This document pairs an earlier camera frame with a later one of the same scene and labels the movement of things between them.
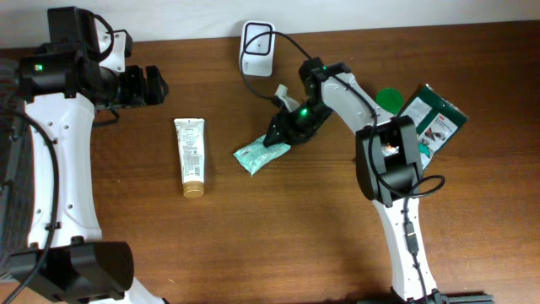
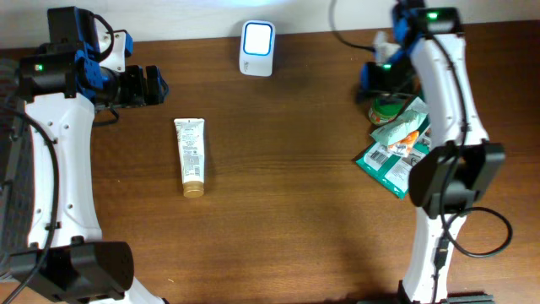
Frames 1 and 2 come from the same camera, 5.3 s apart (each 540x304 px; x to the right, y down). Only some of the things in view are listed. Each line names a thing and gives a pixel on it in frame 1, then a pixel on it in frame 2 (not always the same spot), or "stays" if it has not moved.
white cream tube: (191, 136) stays
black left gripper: (145, 92) stays
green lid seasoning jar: (390, 100) stays
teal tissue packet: (254, 155) to (411, 121)
